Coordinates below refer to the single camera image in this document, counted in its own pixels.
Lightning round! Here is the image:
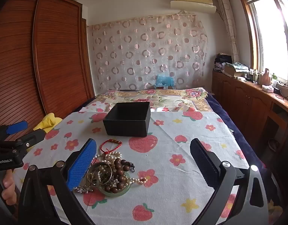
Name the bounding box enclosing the yellow plush toy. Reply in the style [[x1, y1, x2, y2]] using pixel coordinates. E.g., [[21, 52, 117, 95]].
[[33, 113, 63, 132]]

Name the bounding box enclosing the dark slipper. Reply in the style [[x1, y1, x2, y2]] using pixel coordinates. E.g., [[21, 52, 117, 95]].
[[268, 138, 281, 151]]

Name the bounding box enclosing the brown wooden bead bracelet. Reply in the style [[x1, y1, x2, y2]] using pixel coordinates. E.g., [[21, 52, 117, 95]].
[[104, 158, 133, 193]]

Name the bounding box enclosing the blue plastic bag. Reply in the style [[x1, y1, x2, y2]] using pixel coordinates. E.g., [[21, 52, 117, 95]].
[[154, 74, 175, 88]]

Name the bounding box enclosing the red cord bracelet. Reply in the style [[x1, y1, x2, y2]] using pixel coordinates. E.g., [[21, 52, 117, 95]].
[[100, 139, 123, 155]]

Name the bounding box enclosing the strawberry printed white cloth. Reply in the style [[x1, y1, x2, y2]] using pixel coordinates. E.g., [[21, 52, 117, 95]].
[[11, 110, 252, 225]]

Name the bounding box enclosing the silver chain bracelet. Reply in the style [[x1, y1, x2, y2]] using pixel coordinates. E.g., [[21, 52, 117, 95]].
[[73, 183, 93, 194]]

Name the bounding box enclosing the brown wooden slatted wardrobe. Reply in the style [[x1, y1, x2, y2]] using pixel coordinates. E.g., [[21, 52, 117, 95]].
[[0, 0, 96, 133]]

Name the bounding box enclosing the long wooden cabinet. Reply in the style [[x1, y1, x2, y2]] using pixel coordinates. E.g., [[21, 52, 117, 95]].
[[212, 69, 288, 169]]

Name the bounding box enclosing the white air conditioner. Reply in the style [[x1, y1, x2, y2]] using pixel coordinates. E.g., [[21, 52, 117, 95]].
[[170, 0, 217, 14]]

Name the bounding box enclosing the person's left hand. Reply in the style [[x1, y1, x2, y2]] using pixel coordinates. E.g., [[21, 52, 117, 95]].
[[0, 170, 18, 206]]

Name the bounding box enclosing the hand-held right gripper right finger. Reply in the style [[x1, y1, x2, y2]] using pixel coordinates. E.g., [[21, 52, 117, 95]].
[[190, 138, 270, 225]]

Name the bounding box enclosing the floral printed blanket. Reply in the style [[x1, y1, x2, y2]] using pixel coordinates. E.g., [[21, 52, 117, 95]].
[[79, 88, 209, 113]]

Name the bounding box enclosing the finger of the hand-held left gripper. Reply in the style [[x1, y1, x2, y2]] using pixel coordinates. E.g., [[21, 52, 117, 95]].
[[0, 121, 29, 141], [15, 129, 46, 153]]

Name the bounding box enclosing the pale green jade bangle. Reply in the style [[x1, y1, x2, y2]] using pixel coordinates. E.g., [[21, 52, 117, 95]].
[[97, 171, 133, 197]]

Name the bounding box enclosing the circle patterned wall curtain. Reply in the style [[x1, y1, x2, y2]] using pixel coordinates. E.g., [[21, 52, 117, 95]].
[[88, 13, 209, 91]]

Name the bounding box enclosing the white power strip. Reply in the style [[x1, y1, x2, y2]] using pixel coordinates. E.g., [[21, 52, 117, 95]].
[[276, 81, 288, 92]]

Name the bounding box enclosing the white pearl necklace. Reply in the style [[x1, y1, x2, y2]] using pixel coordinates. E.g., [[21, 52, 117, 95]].
[[94, 151, 148, 193]]

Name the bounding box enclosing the pile of dark clothes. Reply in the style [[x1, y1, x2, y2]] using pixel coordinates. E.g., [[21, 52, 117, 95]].
[[214, 53, 233, 71]]

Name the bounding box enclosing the patterned window curtain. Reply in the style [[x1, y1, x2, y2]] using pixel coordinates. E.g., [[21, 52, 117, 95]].
[[216, 0, 240, 64]]

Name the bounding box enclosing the black cardboard box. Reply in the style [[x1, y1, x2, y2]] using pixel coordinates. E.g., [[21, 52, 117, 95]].
[[102, 102, 151, 137]]

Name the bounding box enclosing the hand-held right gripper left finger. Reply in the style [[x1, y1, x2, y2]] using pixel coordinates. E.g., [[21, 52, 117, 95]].
[[17, 138, 98, 225]]

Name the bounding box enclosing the wooden framed window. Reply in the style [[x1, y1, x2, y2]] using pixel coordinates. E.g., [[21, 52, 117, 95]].
[[237, 0, 288, 85]]

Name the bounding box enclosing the gold metal bangle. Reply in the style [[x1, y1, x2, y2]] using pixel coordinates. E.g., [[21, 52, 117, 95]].
[[86, 162, 114, 185]]

